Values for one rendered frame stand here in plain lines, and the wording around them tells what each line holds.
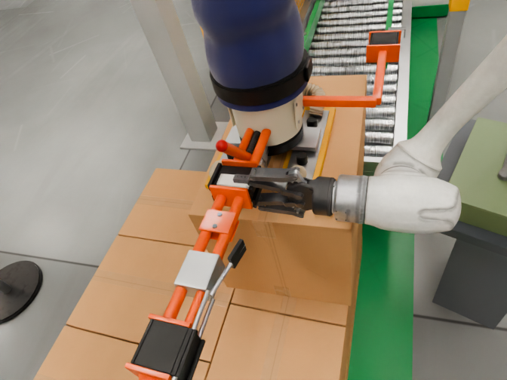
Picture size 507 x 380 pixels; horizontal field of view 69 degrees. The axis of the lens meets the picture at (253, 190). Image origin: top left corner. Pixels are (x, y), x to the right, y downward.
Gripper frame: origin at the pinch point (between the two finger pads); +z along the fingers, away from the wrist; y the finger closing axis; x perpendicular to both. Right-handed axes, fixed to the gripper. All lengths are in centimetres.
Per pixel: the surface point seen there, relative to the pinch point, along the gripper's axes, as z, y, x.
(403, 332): -44, 117, 20
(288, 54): -8.8, -17.6, 21.0
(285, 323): -3, 63, -4
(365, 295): -27, 117, 35
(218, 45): 4.2, -21.9, 17.9
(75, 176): 189, 119, 91
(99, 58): 272, 119, 256
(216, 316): 21, 63, -7
